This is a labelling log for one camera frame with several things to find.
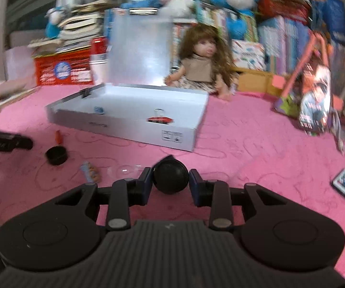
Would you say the white cardboard box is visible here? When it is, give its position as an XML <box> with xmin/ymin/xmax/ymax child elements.
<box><xmin>45</xmin><ymin>83</ymin><xmax>209</xmax><ymax>152</ymax></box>

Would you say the stack of worn books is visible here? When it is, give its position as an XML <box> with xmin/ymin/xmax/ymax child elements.
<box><xmin>29</xmin><ymin>0</ymin><xmax>113</xmax><ymax>56</ymax></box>

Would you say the smartphone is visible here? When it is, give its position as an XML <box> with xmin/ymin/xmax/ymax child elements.
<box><xmin>299</xmin><ymin>66</ymin><xmax>332</xmax><ymax>134</ymax></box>

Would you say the wooden board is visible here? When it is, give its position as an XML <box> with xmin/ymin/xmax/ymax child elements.
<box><xmin>0</xmin><ymin>88</ymin><xmax>41</xmax><ymax>111</ymax></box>

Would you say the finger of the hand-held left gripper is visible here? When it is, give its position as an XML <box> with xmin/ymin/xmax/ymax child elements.
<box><xmin>12</xmin><ymin>134</ymin><xmax>34</xmax><ymax>151</ymax></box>

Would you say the white paper cup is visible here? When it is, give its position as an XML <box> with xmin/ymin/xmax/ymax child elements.
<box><xmin>89</xmin><ymin>61</ymin><xmax>109</xmax><ymax>85</ymax></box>

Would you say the blue package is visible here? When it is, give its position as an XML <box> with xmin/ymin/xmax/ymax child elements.
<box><xmin>312</xmin><ymin>0</ymin><xmax>345</xmax><ymax>44</ymax></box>

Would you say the white cable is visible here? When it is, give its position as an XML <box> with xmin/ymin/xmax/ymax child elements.
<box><xmin>330</xmin><ymin>109</ymin><xmax>345</xmax><ymax>156</ymax></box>

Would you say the blue and grey plush toy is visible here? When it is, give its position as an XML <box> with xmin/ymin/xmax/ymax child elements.
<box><xmin>45</xmin><ymin>6</ymin><xmax>68</xmax><ymax>38</ymax></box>

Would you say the small blue plush toy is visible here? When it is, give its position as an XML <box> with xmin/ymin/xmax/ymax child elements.
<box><xmin>121</xmin><ymin>0</ymin><xmax>162</xmax><ymax>9</ymax></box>

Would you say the clear plastic lid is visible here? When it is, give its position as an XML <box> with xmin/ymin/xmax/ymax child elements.
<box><xmin>108</xmin><ymin>164</ymin><xmax>144</xmax><ymax>179</ymax></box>

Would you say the red mesh basket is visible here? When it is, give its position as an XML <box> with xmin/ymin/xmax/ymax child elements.
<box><xmin>258</xmin><ymin>0</ymin><xmax>311</xmax><ymax>24</ymax></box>

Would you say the red soda can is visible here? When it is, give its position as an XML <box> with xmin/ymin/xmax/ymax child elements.
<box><xmin>90</xmin><ymin>36</ymin><xmax>110</xmax><ymax>64</ymax></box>

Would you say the pink rabbit-print towel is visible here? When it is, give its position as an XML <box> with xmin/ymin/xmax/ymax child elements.
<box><xmin>0</xmin><ymin>85</ymin><xmax>345</xmax><ymax>279</ymax></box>

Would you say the brown-haired doll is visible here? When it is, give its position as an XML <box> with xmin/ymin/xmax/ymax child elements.
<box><xmin>164</xmin><ymin>25</ymin><xmax>239</xmax><ymax>101</ymax></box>

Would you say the red plastic basket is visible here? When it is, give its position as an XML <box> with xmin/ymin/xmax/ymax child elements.
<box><xmin>34</xmin><ymin>48</ymin><xmax>95</xmax><ymax>86</ymax></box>

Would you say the blue beaded hair clip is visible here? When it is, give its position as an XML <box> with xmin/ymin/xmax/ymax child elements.
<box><xmin>80</xmin><ymin>161</ymin><xmax>101</xmax><ymax>183</ymax></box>

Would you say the wooden drawer box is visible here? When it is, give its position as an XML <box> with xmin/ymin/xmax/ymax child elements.
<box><xmin>235</xmin><ymin>67</ymin><xmax>284</xmax><ymax>96</ymax></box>

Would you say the translucent clipboard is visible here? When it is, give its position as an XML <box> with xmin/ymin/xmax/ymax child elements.
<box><xmin>108</xmin><ymin>7</ymin><xmax>174</xmax><ymax>87</ymax></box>

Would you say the row of colourful books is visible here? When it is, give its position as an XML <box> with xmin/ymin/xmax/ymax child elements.
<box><xmin>195</xmin><ymin>6</ymin><xmax>230</xmax><ymax>39</ymax></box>

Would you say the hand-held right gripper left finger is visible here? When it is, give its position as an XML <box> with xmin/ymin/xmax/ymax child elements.
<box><xmin>53</xmin><ymin>166</ymin><xmax>153</xmax><ymax>231</ymax></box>

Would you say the row of pale blue books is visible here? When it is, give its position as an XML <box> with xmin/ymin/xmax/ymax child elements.
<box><xmin>256</xmin><ymin>15</ymin><xmax>314</xmax><ymax>75</ymax></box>

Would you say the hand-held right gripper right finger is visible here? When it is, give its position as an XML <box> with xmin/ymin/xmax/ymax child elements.
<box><xmin>189</xmin><ymin>169</ymin><xmax>290</xmax><ymax>231</ymax></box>

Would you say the white printed box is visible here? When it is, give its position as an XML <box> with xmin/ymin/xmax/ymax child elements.
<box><xmin>232</xmin><ymin>39</ymin><xmax>266</xmax><ymax>72</ymax></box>

